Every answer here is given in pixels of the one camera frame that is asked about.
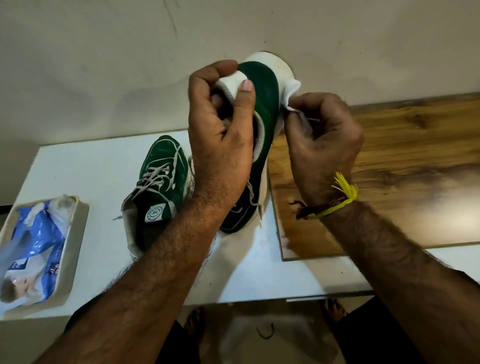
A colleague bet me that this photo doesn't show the blue wet wipe packet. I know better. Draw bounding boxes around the blue wet wipe packet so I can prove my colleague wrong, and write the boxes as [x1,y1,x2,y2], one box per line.
[0,194,76,314]

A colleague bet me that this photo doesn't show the green sneaker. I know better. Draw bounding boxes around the green sneaker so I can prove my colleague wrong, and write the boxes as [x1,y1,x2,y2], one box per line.
[121,134,196,262]
[213,51,302,234]

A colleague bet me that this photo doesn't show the person's right foot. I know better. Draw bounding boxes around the person's right foot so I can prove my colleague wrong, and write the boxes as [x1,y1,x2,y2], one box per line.
[322,298,348,322]

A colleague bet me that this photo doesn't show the black shorts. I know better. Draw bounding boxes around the black shorts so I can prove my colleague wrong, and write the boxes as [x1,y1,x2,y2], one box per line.
[63,269,480,364]

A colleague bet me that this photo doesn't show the brown beaded bracelet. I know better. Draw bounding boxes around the brown beaded bracelet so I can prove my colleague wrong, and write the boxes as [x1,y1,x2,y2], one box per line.
[288,196,348,221]

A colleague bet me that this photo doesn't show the person's right forearm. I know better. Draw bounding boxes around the person's right forearm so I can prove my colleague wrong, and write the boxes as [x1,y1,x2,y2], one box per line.
[320,200,480,364]

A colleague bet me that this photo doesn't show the person's foot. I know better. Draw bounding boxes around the person's foot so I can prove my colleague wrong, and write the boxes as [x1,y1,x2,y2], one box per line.
[322,298,348,322]
[183,306,206,340]

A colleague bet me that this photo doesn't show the person's left foot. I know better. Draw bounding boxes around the person's left foot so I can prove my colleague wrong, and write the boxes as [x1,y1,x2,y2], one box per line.
[183,306,206,340]

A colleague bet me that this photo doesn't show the white shoelace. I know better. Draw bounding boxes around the white shoelace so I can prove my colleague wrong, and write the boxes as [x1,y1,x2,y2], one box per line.
[113,144,182,221]
[245,179,263,228]

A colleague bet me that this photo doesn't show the beige plastic tray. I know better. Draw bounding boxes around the beige plastic tray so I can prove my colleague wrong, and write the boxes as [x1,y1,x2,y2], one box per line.
[0,195,90,322]

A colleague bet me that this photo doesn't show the white wet wipe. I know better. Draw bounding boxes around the white wet wipe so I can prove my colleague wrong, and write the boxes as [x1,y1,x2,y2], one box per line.
[280,78,303,113]

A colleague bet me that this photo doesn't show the person's left forearm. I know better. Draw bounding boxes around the person's left forearm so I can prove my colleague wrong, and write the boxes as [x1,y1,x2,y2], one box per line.
[33,196,230,364]

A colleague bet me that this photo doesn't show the person's right hand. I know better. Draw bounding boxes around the person's right hand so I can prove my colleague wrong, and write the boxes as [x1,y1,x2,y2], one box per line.
[283,92,365,211]

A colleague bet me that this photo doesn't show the person's left hand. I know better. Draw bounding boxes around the person's left hand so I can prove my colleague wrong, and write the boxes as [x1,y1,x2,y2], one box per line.
[187,59,257,211]

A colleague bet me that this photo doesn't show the brown wooden board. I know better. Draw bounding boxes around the brown wooden board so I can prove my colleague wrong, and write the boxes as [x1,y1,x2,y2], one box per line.
[266,92,480,262]

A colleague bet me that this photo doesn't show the yellow thread wristband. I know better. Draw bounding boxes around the yellow thread wristband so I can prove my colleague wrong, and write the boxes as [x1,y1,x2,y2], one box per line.
[307,171,359,221]

